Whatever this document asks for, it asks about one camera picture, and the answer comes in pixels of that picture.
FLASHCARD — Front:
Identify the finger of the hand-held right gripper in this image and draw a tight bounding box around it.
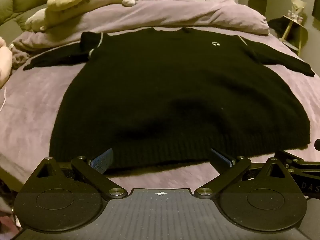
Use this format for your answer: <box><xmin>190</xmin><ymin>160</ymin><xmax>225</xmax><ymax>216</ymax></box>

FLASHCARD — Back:
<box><xmin>274</xmin><ymin>150</ymin><xmax>320</xmax><ymax>174</ymax></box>

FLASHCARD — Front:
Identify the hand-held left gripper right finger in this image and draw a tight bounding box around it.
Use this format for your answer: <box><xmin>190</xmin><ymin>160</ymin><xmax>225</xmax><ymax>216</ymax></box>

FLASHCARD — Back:
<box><xmin>194</xmin><ymin>148</ymin><xmax>296</xmax><ymax>201</ymax></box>

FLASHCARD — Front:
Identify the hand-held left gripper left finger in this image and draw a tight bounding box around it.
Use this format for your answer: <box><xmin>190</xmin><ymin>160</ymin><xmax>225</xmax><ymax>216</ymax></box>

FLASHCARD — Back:
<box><xmin>24</xmin><ymin>148</ymin><xmax>128</xmax><ymax>201</ymax></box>

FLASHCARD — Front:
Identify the black knit sweater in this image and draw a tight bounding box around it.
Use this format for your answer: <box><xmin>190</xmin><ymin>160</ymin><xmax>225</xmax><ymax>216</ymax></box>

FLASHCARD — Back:
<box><xmin>23</xmin><ymin>27</ymin><xmax>315</xmax><ymax>169</ymax></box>

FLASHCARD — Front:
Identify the purple bed sheet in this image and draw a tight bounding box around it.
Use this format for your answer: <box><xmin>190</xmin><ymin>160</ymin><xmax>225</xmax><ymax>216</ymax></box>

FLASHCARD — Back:
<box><xmin>0</xmin><ymin>27</ymin><xmax>320</xmax><ymax>200</ymax></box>

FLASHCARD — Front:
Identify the small yellow side table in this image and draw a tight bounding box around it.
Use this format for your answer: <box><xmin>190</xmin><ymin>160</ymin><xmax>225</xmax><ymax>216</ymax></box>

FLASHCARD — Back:
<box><xmin>279</xmin><ymin>14</ymin><xmax>308</xmax><ymax>55</ymax></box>

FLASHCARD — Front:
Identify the pink plush toy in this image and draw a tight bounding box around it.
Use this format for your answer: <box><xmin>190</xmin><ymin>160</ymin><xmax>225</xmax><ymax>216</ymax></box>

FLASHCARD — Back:
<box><xmin>0</xmin><ymin>37</ymin><xmax>13</xmax><ymax>88</ymax></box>

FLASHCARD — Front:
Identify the wrapped flower bouquet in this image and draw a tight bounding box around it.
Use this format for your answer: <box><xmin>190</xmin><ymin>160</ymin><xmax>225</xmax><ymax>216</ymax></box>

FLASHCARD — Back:
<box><xmin>287</xmin><ymin>0</ymin><xmax>307</xmax><ymax>25</ymax></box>

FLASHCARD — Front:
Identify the purple duvet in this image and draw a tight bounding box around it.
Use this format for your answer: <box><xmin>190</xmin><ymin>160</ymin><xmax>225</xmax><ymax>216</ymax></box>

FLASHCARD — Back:
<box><xmin>11</xmin><ymin>0</ymin><xmax>270</xmax><ymax>55</ymax></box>

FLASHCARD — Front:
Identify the yellow face plush cushion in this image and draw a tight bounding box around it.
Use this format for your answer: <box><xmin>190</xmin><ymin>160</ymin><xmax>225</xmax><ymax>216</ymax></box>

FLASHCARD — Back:
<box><xmin>25</xmin><ymin>0</ymin><xmax>100</xmax><ymax>32</ymax></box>

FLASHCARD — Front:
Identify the green upholstered headboard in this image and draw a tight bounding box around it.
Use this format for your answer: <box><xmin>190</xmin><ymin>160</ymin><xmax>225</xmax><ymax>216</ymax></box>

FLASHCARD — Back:
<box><xmin>0</xmin><ymin>0</ymin><xmax>54</xmax><ymax>39</ymax></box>

